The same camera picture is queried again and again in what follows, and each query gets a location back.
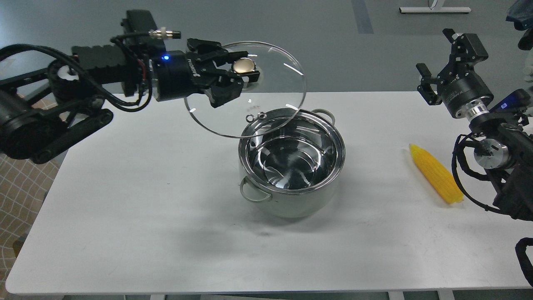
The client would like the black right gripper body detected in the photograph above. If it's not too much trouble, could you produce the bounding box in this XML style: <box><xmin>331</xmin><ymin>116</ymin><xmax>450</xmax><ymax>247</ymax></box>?
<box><xmin>437</xmin><ymin>29</ymin><xmax>494</xmax><ymax>118</ymax></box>

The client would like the stainless steel pot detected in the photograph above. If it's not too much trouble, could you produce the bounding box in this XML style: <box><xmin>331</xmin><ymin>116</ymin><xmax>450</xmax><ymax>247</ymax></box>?
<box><xmin>238</xmin><ymin>108</ymin><xmax>345</xmax><ymax>218</ymax></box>

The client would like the dark blue object top right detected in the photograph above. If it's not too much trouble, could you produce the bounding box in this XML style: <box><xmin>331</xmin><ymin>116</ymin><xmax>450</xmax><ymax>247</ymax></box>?
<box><xmin>505</xmin><ymin>0</ymin><xmax>533</xmax><ymax>51</ymax></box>

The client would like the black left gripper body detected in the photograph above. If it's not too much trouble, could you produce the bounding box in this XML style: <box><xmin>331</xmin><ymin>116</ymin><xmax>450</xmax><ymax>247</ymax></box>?
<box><xmin>154</xmin><ymin>38</ymin><xmax>225</xmax><ymax>101</ymax></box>

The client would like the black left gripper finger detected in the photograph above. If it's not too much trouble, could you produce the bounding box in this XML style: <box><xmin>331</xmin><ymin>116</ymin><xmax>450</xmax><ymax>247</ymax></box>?
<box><xmin>206</xmin><ymin>70</ymin><xmax>261</xmax><ymax>108</ymax></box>
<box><xmin>217</xmin><ymin>49</ymin><xmax>248</xmax><ymax>67</ymax></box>

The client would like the white desk leg base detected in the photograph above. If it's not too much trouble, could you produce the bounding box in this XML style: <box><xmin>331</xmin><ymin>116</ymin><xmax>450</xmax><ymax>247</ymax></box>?
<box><xmin>399</xmin><ymin>0</ymin><xmax>472</xmax><ymax>14</ymax></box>

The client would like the yellow corn cob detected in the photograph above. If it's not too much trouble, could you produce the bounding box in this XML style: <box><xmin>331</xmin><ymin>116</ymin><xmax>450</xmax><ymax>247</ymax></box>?
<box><xmin>409</xmin><ymin>144</ymin><xmax>464</xmax><ymax>204</ymax></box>

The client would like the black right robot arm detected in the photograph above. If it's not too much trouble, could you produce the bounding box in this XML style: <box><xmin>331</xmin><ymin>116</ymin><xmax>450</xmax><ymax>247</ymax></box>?
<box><xmin>416</xmin><ymin>28</ymin><xmax>533</xmax><ymax>221</ymax></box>

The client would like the beige checkered cloth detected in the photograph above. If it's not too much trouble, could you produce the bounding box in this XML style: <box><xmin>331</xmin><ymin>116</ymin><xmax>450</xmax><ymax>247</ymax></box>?
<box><xmin>0</xmin><ymin>154</ymin><xmax>61</xmax><ymax>287</ymax></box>

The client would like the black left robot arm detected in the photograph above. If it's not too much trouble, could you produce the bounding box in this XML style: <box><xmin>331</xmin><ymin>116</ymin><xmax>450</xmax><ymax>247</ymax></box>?
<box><xmin>0</xmin><ymin>10</ymin><xmax>260</xmax><ymax>165</ymax></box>

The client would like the glass pot lid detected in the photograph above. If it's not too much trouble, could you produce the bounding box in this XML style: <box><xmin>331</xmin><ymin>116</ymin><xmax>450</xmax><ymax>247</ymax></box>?
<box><xmin>184</xmin><ymin>40</ymin><xmax>306</xmax><ymax>138</ymax></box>

